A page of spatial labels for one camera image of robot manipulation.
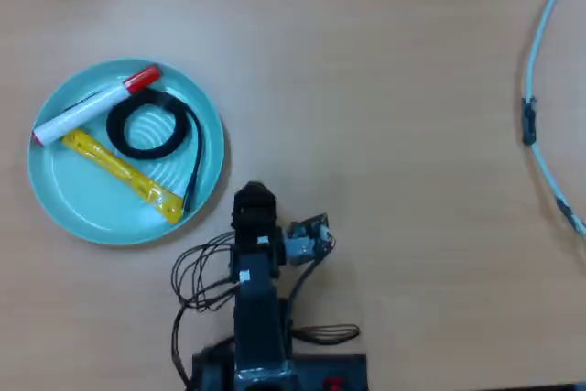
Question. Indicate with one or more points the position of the white marker pen red cap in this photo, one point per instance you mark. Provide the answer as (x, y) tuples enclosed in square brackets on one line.
[(82, 114)]

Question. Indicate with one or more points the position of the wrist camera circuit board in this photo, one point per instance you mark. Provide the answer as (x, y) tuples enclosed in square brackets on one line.
[(307, 242)]

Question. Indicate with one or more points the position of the light blue round plate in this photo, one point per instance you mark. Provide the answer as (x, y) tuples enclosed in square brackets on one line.
[(91, 208)]

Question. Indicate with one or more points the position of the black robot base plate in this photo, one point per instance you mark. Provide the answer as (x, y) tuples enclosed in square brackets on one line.
[(320, 370)]

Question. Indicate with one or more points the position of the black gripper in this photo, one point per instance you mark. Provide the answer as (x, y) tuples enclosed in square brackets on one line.
[(256, 237)]

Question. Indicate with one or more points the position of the yellow sachet packet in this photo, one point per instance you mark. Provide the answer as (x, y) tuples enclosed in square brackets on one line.
[(119, 166)]

